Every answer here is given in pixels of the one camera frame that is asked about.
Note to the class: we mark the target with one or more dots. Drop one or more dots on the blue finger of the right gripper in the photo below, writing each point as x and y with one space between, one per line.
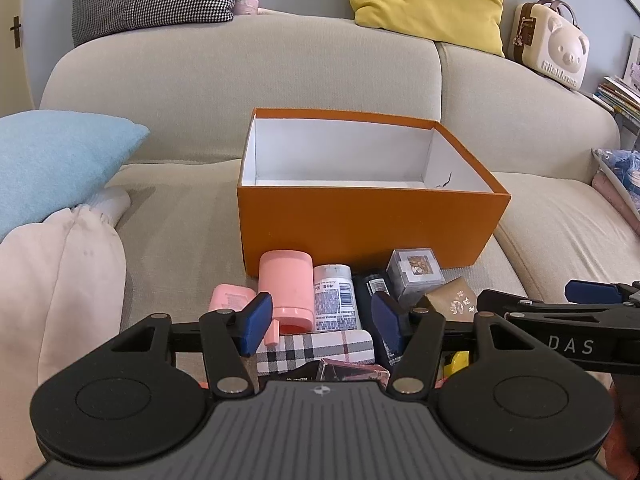
584 292

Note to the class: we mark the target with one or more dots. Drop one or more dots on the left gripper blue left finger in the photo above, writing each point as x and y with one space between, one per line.
252 323

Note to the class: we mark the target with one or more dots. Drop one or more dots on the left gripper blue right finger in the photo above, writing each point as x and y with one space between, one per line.
389 319

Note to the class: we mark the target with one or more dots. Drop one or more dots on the dark shampoo bottle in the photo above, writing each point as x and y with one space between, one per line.
366 285

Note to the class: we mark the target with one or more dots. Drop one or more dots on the clear acrylic cube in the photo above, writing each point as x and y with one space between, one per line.
413 272

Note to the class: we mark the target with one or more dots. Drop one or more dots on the plaid glasses case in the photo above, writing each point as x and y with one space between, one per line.
294 351

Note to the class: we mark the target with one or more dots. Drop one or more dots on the white labelled bottle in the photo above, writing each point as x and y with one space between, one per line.
334 299

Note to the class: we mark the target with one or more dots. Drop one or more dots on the pink cup holder container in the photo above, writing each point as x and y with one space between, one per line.
288 275

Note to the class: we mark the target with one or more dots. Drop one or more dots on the brown jewelry box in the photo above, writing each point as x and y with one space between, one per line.
454 300

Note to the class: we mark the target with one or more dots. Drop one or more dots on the dark illustrated card box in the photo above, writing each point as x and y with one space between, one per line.
338 371

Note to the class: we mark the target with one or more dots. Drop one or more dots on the yellow tape measure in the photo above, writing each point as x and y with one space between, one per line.
457 362

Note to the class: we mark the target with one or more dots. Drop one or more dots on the small pink bottle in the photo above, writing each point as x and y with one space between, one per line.
230 297

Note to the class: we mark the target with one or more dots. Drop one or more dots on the orange cardboard box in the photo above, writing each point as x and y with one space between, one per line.
351 187

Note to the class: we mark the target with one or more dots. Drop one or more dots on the pink cream blanket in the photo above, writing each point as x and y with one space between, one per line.
62 288

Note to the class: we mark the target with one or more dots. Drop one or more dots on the stack of books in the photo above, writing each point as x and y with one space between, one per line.
623 99

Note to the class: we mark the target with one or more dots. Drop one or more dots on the beige sofa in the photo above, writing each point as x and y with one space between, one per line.
197 87

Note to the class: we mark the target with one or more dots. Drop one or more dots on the cream bear suitcase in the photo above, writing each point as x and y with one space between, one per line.
545 37

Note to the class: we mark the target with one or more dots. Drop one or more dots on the light blue cushion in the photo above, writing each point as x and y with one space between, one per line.
55 159

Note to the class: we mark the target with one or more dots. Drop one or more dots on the pink plush toy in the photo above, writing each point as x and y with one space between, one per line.
246 7

